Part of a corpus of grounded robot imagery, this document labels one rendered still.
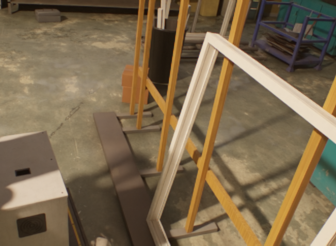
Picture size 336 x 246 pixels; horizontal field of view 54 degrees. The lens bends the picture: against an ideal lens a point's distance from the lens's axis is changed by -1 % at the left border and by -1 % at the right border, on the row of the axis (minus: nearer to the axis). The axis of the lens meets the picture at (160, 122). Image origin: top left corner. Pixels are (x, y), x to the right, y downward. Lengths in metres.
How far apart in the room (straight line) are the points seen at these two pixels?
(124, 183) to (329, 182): 1.77
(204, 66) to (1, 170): 1.18
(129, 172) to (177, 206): 0.52
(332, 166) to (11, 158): 2.52
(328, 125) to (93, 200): 2.01
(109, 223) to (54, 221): 0.95
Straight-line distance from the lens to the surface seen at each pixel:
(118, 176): 2.91
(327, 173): 3.27
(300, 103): 1.29
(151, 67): 4.69
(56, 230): 1.77
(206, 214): 2.80
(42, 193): 1.63
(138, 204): 2.69
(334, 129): 1.19
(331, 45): 7.81
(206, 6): 9.03
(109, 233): 2.56
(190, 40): 6.37
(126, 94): 4.09
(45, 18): 7.14
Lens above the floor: 1.95
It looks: 31 degrees down
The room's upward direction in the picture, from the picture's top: 8 degrees clockwise
